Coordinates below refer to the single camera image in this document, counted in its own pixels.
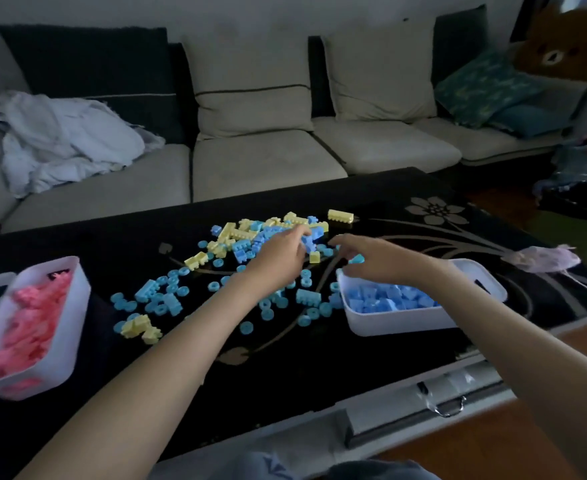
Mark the brown bear plush cushion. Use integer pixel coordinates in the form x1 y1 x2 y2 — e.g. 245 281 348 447
513 5 587 83

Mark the crumpled white cloth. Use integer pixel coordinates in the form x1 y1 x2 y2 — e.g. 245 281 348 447
0 90 167 198

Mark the dark grey back cushion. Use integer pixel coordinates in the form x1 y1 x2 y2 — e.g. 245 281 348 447
431 4 490 88

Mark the blue cushion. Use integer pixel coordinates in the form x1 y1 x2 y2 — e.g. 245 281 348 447
488 103 570 141

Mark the clear bottle red cap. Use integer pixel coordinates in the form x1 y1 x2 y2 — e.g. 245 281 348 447
548 139 587 191

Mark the green trash bin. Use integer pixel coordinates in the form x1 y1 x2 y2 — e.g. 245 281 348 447
528 182 587 265

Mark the beige back cushion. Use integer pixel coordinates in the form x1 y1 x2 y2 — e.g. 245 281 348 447
321 17 438 123
181 32 314 141

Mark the black glass coffee table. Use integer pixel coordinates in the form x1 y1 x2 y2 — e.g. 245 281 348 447
0 167 587 480

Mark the grey sofa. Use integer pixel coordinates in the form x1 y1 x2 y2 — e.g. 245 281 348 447
0 4 587 235

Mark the person's left leg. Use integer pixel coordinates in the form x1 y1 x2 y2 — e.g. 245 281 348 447
213 450 300 480

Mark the metal drawer handle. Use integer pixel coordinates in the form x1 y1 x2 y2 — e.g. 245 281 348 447
418 382 468 419

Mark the person's right hand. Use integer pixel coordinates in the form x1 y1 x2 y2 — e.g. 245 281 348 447
328 233 456 291

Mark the person's right leg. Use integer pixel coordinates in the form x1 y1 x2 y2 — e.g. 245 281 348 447
323 459 442 480

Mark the pile of colorful blocks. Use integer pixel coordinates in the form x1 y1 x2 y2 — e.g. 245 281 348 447
111 209 366 345

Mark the person's right forearm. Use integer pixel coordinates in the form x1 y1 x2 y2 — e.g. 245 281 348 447
426 264 587 480

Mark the person's left hand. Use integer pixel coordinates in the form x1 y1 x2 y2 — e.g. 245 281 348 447
245 224 314 291

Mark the lavender plastic bag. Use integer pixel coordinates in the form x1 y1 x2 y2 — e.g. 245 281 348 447
501 244 582 273

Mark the teal patterned cushion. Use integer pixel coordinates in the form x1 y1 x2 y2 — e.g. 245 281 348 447
433 50 544 129

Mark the person's left forearm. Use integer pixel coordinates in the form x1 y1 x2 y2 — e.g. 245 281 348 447
15 272 277 480

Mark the person's leg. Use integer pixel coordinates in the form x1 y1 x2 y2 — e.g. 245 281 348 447
323 459 442 480
213 450 300 480

